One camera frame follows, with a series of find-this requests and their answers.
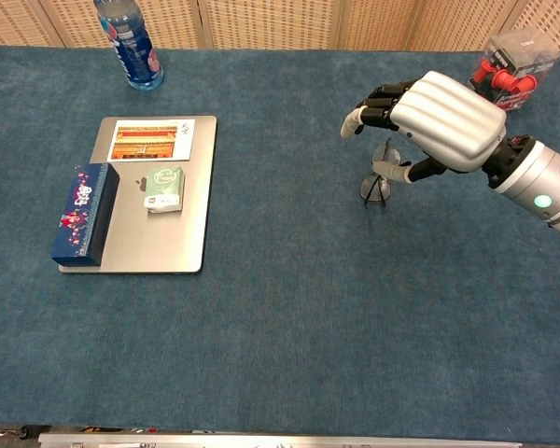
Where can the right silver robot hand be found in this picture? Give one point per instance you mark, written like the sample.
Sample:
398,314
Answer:
448,121

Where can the silver laptop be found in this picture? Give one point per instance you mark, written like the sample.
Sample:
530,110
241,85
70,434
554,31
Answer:
168,233

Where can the beige woven folding screen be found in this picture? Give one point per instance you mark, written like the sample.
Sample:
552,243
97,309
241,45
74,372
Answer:
270,23

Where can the aluminium profile rail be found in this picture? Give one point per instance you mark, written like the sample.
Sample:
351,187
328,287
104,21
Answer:
261,441

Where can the red and black object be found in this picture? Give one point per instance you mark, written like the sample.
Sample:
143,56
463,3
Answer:
522,65

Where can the blue patterned pencil box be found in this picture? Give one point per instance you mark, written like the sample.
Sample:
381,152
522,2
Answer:
81,210

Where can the blue felt table cloth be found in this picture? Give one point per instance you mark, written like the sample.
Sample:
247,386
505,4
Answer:
284,326

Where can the thin-framed eyeglasses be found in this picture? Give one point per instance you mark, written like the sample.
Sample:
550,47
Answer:
375,187

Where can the palace picture postcard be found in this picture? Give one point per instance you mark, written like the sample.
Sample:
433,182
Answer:
144,140

